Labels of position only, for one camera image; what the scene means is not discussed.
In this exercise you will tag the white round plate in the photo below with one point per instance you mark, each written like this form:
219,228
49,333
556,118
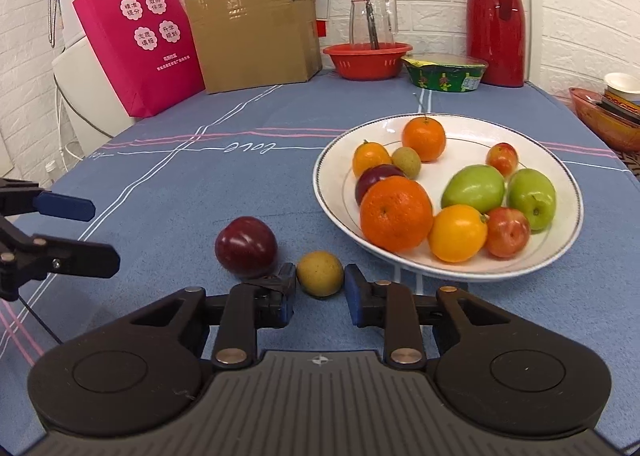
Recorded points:
468,141

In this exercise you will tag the dark plum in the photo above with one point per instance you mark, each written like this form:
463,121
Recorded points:
372,175
246,247

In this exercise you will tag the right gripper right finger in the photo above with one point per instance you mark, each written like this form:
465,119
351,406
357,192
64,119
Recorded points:
389,306

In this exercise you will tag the red thermos jug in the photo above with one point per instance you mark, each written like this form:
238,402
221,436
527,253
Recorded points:
495,33

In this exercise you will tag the large orange mandarin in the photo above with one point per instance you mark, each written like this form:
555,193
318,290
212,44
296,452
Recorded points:
396,214

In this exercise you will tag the brown wooden tray bowl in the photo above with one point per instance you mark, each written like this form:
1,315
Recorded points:
616,131

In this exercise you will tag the red small apple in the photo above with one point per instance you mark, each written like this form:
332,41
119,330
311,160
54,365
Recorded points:
508,232

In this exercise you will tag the small longan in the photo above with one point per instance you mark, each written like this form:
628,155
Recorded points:
320,273

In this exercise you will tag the white appliance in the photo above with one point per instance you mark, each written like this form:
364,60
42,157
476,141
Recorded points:
88,98

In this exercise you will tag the small yellow-orange citrus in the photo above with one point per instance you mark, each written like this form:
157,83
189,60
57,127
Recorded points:
458,233

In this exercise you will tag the stemmed orange mandarin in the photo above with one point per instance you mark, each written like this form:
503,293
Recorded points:
426,136

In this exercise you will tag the green foil bowl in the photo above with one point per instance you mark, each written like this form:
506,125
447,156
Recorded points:
445,72

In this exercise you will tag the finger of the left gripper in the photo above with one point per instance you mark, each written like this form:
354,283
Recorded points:
54,255
63,206

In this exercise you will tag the round green jujube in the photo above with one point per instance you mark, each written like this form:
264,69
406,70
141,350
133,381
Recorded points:
533,194

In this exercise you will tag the glass pitcher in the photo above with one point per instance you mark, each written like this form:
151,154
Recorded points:
386,22

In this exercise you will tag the oblong green jujube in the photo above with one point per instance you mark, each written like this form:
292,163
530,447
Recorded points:
479,186

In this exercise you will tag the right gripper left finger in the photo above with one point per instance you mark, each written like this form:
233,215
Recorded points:
267,302

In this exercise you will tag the pink tote bag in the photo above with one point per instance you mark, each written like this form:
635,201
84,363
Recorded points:
146,50

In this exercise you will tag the red-yellow small apple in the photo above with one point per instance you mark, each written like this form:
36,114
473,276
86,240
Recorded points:
503,157

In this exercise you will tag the small orange with leaf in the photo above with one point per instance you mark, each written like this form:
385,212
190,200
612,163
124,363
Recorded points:
368,155

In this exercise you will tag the brown cardboard box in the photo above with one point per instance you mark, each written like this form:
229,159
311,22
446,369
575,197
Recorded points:
254,43

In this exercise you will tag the yellow-brown longan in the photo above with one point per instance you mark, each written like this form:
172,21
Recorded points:
408,161

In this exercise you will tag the blue striped tablecloth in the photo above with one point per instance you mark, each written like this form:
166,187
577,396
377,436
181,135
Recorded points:
165,188

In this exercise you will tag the red plastic basket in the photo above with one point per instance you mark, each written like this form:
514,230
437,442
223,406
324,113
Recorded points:
366,64

